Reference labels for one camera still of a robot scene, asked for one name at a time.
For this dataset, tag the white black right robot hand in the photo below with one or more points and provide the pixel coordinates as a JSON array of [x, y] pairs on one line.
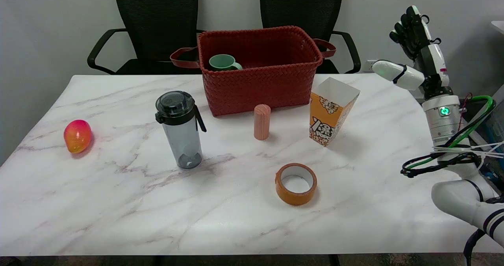
[[433, 61]]

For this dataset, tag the black lidded grey water bottle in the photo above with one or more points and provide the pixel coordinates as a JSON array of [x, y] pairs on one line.
[[182, 140]]

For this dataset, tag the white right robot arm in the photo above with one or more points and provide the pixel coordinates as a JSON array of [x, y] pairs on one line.
[[456, 197]]

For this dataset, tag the white side desk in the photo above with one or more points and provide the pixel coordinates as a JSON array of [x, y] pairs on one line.
[[499, 25]]

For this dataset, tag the white zip ties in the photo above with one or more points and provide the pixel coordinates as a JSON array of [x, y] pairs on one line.
[[486, 149]]

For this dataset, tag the orange popcorn box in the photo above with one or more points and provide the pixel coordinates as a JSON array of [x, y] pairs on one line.
[[325, 118]]

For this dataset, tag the black mesh office chair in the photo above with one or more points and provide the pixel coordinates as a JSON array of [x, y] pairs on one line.
[[157, 21], [303, 6]]

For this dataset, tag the red woven basket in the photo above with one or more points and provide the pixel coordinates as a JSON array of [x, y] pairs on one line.
[[260, 82]]

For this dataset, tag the pink wooden cylinder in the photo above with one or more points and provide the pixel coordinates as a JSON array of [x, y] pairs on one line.
[[262, 124]]

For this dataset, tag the orange tape roll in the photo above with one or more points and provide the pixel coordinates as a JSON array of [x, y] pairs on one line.
[[284, 193]]

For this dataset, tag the green mug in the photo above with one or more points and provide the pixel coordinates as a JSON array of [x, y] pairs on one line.
[[221, 62]]

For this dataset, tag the red yellow toy mango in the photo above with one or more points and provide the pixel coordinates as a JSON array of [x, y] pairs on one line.
[[77, 136]]

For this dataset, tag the white wall socket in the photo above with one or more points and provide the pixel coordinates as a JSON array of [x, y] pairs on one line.
[[367, 66]]

